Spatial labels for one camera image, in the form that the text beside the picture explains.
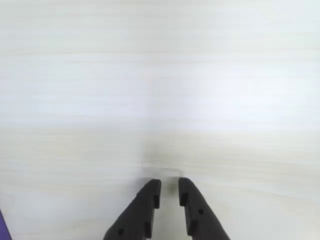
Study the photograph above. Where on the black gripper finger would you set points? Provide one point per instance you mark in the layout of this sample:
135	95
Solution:
200	212
136	215

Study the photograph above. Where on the blue plastic box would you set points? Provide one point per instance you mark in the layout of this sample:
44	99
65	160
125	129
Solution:
3	228

